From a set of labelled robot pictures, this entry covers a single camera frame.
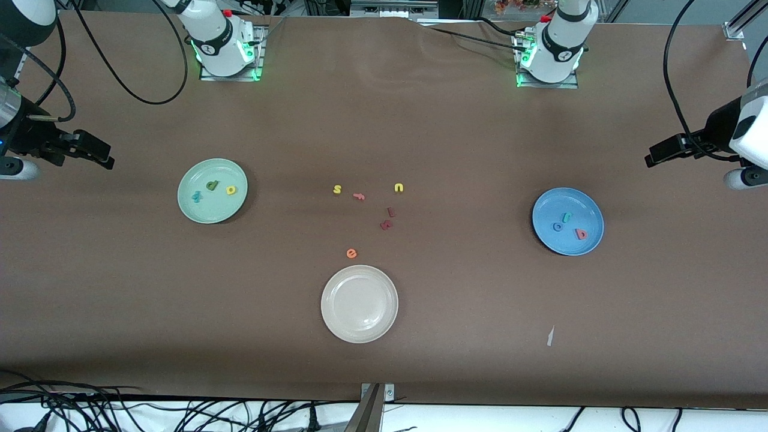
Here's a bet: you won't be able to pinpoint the blue plate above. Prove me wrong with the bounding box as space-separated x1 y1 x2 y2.
532 187 605 257

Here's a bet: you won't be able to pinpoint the green plate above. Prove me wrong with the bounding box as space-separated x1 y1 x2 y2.
177 158 248 224

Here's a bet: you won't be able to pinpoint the orange flowers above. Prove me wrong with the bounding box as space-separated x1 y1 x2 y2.
493 0 556 14

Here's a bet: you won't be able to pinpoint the beige plate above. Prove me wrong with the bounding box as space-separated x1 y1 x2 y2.
320 265 399 344

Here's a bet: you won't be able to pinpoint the grey equipment box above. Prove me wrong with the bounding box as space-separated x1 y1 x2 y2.
350 0 440 20

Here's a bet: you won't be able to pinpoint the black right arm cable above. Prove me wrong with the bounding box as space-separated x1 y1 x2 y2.
0 30 77 122
71 0 188 106

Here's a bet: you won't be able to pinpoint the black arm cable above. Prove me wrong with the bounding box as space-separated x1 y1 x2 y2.
0 30 77 122
71 0 188 106
662 0 742 161
747 51 768 88

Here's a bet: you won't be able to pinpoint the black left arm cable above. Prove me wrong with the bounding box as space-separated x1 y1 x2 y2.
662 0 742 161
747 51 768 88

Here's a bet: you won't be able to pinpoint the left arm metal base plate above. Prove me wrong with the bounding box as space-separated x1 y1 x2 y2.
515 30 580 89

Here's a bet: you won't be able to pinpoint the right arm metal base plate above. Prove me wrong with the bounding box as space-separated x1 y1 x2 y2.
200 24 268 82

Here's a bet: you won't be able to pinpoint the black table cable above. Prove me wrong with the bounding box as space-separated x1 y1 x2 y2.
414 18 535 55

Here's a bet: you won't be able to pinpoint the metal table edge bracket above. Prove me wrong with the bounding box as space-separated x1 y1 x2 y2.
345 382 395 432

